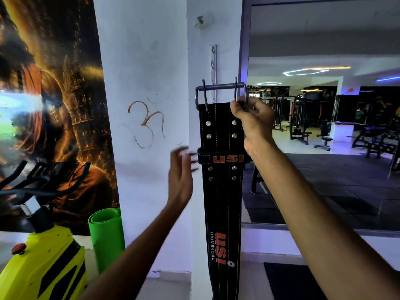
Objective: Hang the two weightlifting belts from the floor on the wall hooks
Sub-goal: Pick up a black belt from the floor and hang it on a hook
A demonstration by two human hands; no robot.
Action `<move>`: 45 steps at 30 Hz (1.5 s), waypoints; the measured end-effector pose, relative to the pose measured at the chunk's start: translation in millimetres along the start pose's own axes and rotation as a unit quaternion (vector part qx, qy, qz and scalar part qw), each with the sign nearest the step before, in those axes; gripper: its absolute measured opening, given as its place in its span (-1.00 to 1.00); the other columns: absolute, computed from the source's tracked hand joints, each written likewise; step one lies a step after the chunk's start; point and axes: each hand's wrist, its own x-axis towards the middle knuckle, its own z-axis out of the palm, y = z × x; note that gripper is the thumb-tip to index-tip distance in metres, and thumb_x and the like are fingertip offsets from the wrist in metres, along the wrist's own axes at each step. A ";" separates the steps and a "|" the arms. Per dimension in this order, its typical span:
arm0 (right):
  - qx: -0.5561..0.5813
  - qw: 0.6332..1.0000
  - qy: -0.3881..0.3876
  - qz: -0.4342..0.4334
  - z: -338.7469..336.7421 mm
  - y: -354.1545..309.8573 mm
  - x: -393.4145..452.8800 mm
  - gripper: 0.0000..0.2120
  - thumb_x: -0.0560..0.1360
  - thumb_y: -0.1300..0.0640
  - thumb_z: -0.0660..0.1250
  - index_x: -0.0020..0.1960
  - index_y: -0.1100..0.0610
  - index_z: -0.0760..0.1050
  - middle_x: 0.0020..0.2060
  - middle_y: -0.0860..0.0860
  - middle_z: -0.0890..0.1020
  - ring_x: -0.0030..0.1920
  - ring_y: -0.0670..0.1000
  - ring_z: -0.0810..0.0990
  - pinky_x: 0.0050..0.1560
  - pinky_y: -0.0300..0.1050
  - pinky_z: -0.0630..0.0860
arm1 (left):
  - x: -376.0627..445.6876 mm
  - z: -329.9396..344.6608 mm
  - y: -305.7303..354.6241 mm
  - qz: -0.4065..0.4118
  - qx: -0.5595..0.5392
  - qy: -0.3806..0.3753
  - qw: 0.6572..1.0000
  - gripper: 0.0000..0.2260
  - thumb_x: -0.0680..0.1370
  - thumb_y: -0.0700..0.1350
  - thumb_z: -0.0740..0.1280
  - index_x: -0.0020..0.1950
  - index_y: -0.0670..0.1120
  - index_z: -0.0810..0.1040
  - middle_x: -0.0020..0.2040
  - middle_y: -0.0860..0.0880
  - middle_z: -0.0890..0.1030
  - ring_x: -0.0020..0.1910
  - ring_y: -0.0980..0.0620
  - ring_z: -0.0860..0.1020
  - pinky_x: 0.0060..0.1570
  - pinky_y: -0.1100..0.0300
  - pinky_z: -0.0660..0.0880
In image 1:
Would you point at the person's right hand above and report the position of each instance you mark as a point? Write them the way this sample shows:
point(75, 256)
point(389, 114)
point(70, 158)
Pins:
point(257, 124)

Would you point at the person's left hand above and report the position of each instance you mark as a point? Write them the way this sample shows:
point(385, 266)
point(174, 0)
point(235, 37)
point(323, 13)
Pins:
point(179, 187)

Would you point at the person's right thumb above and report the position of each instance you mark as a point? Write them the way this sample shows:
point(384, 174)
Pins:
point(237, 114)

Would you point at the person's left fingers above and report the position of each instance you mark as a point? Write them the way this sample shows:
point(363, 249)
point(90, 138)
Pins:
point(185, 160)

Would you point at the black leather weightlifting belt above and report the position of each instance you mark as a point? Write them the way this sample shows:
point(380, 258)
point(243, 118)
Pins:
point(222, 196)

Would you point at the person's right forearm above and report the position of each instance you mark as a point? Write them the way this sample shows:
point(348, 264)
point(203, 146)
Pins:
point(318, 234)

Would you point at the person's left forearm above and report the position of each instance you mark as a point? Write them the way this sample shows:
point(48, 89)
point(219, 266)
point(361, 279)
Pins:
point(140, 253)

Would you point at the hexagonal ceiling light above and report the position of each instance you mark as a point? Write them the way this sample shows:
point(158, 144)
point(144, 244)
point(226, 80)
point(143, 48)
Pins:
point(305, 71)

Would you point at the black weight bench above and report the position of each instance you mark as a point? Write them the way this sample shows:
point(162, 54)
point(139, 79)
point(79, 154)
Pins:
point(325, 142)

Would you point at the green rolled exercise mat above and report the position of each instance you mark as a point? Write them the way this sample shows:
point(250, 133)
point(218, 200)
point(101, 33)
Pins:
point(106, 240)

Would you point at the black rubber floor mat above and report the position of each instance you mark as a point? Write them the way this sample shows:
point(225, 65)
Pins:
point(290, 282)

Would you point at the yellow and black exercise bike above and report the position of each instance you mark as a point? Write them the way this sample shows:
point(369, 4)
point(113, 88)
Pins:
point(47, 262)

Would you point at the metal wall hook rail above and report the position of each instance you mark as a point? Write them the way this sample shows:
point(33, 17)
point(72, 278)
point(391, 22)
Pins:
point(213, 68)

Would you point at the large wall mirror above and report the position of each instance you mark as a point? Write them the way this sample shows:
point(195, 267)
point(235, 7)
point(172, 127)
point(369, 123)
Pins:
point(328, 115)

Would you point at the large orange wall poster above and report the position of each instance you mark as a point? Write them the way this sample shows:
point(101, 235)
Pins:
point(59, 99)

